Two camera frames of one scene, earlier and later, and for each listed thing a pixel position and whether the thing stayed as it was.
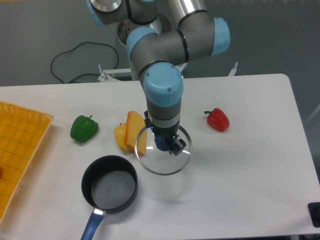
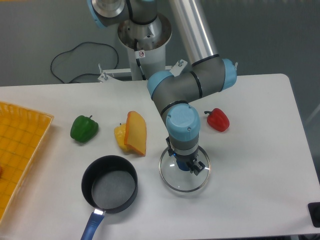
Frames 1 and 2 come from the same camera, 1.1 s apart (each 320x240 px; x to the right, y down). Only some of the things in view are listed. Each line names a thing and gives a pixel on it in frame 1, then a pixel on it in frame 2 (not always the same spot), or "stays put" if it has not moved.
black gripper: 177,145 -> 189,160
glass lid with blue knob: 152,153 -> 184,181
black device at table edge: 314,209 stays put
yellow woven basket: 22,132 stays put
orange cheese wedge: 135,132 stays put
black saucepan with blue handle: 109,183 stays put
